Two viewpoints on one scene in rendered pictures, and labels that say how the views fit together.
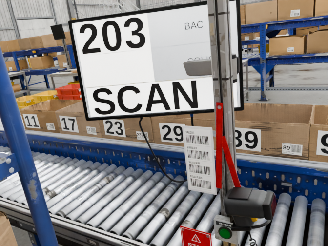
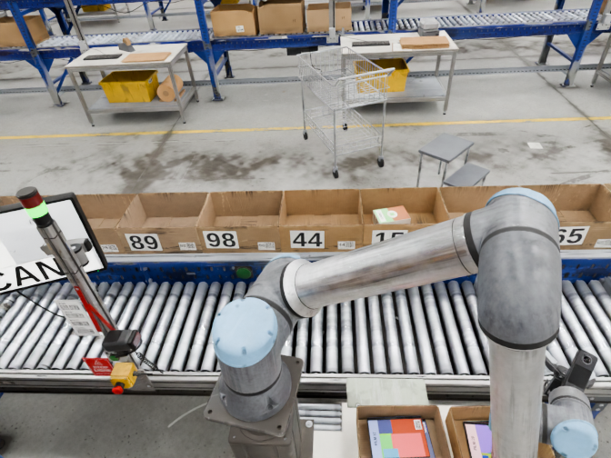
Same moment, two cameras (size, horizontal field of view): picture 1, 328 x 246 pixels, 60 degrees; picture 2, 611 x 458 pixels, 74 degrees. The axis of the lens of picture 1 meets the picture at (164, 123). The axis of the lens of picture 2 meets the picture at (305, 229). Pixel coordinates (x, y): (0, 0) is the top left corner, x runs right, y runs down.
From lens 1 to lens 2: 0.97 m
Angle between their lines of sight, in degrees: 31
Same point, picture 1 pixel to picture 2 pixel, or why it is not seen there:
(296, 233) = (189, 323)
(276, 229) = (175, 322)
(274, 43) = (217, 19)
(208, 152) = (82, 313)
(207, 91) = not seen: hidden behind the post
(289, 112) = (190, 199)
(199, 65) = not seen: hidden behind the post
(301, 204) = (200, 292)
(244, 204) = (115, 344)
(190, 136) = (64, 305)
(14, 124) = not seen: outside the picture
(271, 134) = (167, 236)
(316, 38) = (268, 14)
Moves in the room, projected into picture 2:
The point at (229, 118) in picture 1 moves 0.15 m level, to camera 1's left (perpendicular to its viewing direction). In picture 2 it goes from (87, 293) to (36, 313)
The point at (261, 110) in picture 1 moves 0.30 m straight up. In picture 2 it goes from (164, 198) to (146, 148)
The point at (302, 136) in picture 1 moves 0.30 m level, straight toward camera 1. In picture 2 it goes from (192, 236) to (178, 283)
